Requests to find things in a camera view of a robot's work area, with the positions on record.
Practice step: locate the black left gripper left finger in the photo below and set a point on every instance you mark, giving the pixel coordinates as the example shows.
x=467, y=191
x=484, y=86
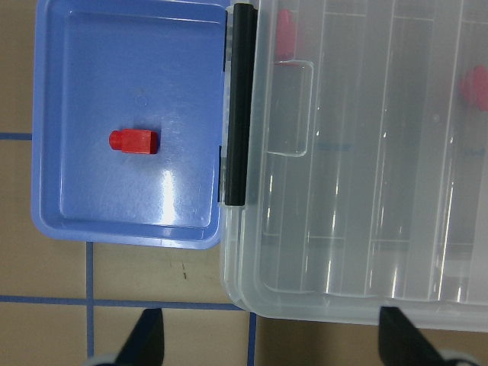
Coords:
x=146, y=343

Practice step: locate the red block under lid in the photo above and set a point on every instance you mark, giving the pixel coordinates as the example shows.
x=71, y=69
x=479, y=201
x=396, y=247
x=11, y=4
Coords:
x=473, y=87
x=285, y=35

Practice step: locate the clear plastic storage box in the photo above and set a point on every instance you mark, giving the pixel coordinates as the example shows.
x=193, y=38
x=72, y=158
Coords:
x=367, y=170

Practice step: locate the red block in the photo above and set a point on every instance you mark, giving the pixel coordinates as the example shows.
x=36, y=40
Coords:
x=473, y=87
x=134, y=141
x=285, y=35

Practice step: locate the blue plastic tray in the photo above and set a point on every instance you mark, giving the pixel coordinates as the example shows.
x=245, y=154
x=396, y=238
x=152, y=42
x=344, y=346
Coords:
x=101, y=66

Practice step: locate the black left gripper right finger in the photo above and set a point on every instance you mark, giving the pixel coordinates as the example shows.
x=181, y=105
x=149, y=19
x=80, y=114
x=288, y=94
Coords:
x=401, y=343

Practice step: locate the black box latch handle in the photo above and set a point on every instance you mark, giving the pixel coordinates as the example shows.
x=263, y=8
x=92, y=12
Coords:
x=241, y=80

